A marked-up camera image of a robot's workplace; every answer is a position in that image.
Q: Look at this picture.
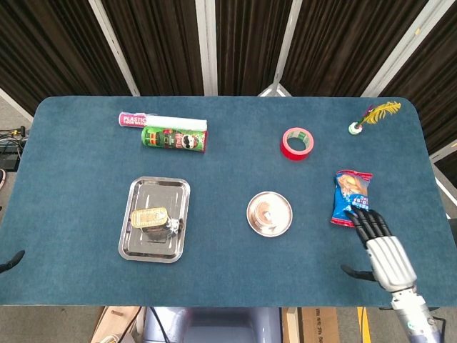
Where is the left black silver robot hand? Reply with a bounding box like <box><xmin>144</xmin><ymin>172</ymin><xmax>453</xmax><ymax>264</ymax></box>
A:
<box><xmin>0</xmin><ymin>249</ymin><xmax>26</xmax><ymax>274</ymax></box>

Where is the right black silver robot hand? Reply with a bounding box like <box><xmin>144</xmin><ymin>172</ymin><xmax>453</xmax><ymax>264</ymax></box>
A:
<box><xmin>340</xmin><ymin>208</ymin><xmax>418</xmax><ymax>292</ymax></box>

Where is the yellow sardine tin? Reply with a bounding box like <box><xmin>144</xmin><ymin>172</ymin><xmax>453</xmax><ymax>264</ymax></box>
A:
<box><xmin>130</xmin><ymin>206</ymin><xmax>171</xmax><ymax>243</ymax></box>

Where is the lavender robot base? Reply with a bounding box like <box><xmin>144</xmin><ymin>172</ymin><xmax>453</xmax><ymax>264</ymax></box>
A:
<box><xmin>141</xmin><ymin>306</ymin><xmax>283</xmax><ymax>343</ymax></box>

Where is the green Pringles can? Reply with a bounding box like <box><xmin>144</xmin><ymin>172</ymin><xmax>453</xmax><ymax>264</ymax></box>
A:
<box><xmin>141</xmin><ymin>125</ymin><xmax>209</xmax><ymax>154</ymax></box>

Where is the blue red snack bag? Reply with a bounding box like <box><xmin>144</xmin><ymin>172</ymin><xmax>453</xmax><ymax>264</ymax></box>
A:
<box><xmin>329</xmin><ymin>169</ymin><xmax>374</xmax><ymax>229</ymax></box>

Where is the brown cardboard box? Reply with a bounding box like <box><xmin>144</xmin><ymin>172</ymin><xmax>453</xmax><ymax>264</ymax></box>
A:
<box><xmin>281</xmin><ymin>307</ymin><xmax>340</xmax><ymax>343</ymax></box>

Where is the round metal plate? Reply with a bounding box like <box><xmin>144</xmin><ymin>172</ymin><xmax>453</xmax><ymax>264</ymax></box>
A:
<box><xmin>246</xmin><ymin>191</ymin><xmax>294</xmax><ymax>238</ymax></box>

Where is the light wooden crate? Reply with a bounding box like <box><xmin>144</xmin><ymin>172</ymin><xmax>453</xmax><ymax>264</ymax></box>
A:
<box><xmin>90</xmin><ymin>306</ymin><xmax>144</xmax><ymax>343</ymax></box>

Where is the yellow feather shuttlecock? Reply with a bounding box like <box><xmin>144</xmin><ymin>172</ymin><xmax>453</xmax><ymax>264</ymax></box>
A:
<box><xmin>348</xmin><ymin>101</ymin><xmax>402</xmax><ymax>136</ymax></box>

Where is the red tape roll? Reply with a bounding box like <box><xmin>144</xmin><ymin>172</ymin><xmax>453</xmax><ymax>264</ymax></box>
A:
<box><xmin>280</xmin><ymin>126</ymin><xmax>316</xmax><ymax>161</ymax></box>

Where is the rectangular stainless steel tray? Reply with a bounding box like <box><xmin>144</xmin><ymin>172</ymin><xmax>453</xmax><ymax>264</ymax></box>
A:
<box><xmin>118</xmin><ymin>175</ymin><xmax>191</xmax><ymax>264</ymax></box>

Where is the blue felt table cover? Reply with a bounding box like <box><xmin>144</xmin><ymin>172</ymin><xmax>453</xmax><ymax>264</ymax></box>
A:
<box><xmin>0</xmin><ymin>95</ymin><xmax>457</xmax><ymax>309</ymax></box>

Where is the pink white plastic wrap box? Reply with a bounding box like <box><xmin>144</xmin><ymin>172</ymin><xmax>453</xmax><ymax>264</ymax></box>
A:
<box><xmin>118</xmin><ymin>111</ymin><xmax>209</xmax><ymax>131</ymax></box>

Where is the dark pleated curtain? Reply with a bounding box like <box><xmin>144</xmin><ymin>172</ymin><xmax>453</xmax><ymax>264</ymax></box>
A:
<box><xmin>0</xmin><ymin>0</ymin><xmax>457</xmax><ymax>179</ymax></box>

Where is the black power strip with cables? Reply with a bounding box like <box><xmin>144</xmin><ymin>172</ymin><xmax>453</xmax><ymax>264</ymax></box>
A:
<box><xmin>0</xmin><ymin>124</ymin><xmax>29</xmax><ymax>173</ymax></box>

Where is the black base cable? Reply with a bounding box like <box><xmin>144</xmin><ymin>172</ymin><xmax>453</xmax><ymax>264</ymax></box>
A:
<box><xmin>149</xmin><ymin>306</ymin><xmax>171</xmax><ymax>343</ymax></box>

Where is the white frame bar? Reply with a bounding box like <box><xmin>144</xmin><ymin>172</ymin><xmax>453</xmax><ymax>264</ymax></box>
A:
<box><xmin>256</xmin><ymin>0</ymin><xmax>304</xmax><ymax>98</ymax></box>
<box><xmin>195</xmin><ymin>0</ymin><xmax>219</xmax><ymax>96</ymax></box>
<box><xmin>88</xmin><ymin>0</ymin><xmax>141</xmax><ymax>97</ymax></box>
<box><xmin>360</xmin><ymin>0</ymin><xmax>451</xmax><ymax>98</ymax></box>

